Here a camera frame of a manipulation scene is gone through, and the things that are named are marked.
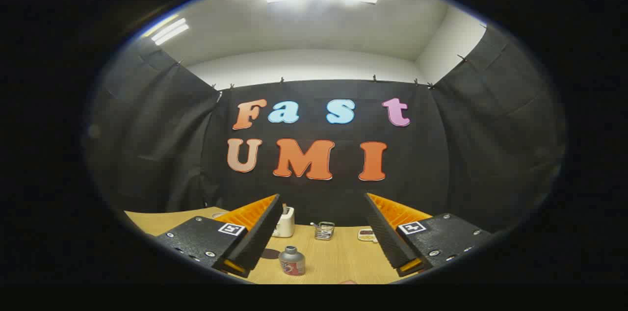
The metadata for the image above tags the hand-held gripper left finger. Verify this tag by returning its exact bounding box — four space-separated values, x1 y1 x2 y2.
156 194 284 278

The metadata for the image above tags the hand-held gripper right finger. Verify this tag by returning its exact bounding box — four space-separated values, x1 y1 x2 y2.
364 192 493 277

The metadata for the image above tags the silver bottle with red label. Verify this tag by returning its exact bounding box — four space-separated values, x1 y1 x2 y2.
279 246 306 276

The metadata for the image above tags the white toaster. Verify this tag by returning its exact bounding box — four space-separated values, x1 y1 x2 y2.
272 206 295 238

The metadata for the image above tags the wooden table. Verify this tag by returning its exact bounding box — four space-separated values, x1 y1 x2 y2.
124 207 432 285

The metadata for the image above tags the black backdrop cloth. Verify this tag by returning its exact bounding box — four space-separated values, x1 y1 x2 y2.
83 24 565 233

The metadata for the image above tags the double strip ceiling light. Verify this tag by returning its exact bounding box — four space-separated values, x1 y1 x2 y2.
142 14 190 46

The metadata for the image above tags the metal wire cutlery holder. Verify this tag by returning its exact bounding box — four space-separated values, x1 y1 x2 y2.
314 221 336 241

